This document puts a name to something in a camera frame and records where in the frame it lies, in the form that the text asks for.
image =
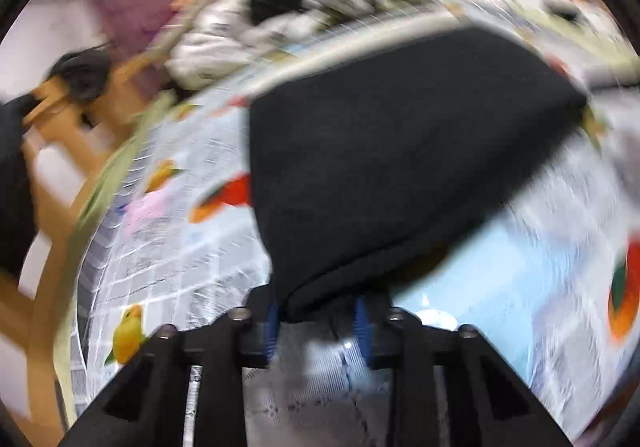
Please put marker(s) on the fruit print plastic bed cover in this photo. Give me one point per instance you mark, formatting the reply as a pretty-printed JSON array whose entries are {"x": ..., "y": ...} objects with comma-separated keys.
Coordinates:
[{"x": 319, "y": 393}]

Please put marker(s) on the dark cloth on bedpost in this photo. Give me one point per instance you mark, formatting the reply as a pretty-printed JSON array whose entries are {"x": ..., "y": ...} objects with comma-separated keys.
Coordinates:
[{"x": 84, "y": 72}]

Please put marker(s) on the wooden bed frame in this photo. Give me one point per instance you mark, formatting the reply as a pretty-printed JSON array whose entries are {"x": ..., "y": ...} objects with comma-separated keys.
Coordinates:
[{"x": 55, "y": 329}]

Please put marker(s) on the white floral quilt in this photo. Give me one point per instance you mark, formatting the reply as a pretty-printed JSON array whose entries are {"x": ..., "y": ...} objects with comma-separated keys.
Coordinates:
[{"x": 225, "y": 35}]

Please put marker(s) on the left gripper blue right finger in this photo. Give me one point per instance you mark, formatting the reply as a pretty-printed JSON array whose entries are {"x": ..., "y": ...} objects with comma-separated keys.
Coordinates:
[{"x": 449, "y": 388}]

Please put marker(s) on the black pants with white stripe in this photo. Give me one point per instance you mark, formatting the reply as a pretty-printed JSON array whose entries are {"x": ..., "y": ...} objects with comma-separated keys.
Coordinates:
[{"x": 360, "y": 169}]

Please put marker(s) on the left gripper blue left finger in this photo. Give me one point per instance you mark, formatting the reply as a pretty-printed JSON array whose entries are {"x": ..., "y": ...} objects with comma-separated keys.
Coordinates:
[{"x": 145, "y": 403}]

